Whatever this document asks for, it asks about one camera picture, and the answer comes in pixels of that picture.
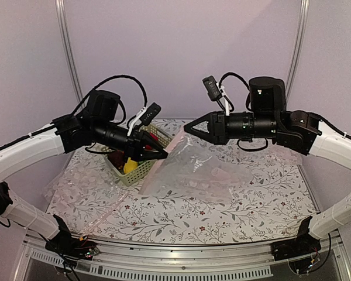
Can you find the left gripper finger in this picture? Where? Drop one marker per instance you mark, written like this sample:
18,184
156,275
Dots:
148,142
152,155

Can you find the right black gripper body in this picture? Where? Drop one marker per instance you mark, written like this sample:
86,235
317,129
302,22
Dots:
222,134

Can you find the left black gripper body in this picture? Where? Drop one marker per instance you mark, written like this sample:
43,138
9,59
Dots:
133,142

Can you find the clear zip top bag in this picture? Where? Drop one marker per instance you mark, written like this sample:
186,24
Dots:
193,171

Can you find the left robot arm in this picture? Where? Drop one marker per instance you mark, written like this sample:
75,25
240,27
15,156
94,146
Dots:
94,124

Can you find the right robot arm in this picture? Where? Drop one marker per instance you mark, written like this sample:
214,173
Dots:
304,132

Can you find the right rear clear bag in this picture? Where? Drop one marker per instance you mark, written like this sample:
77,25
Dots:
271,154

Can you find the left clear dotted bag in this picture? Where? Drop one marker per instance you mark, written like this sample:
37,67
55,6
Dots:
84,195

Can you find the red toy apple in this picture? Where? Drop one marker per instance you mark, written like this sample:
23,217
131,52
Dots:
155,137

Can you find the green perforated plastic basket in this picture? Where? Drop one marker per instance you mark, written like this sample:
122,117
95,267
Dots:
144,166

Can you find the yellow toy mango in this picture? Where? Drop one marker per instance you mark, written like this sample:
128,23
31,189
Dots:
130,166

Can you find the dark red toy fruit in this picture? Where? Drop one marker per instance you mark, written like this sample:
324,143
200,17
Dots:
117,159

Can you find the floral table mat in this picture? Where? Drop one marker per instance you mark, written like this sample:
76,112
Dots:
269,207

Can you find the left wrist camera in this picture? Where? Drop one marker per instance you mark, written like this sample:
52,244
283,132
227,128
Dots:
143,118

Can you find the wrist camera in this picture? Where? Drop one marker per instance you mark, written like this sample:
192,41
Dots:
217,94
143,118

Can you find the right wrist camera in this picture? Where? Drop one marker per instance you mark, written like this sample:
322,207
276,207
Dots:
217,94

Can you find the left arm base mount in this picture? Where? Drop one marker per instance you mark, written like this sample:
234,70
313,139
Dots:
63,243

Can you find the front aluminium rail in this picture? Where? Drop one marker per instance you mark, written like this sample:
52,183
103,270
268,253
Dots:
129,260

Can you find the right aluminium frame post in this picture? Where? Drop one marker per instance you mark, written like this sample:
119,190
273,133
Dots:
299,39

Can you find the aluminium frame post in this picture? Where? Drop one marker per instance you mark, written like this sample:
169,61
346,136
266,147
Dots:
299,39
68,51

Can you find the left aluminium frame post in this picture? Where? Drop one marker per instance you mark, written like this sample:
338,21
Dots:
68,51

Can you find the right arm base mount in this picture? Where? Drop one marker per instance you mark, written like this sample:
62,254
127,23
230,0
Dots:
302,244

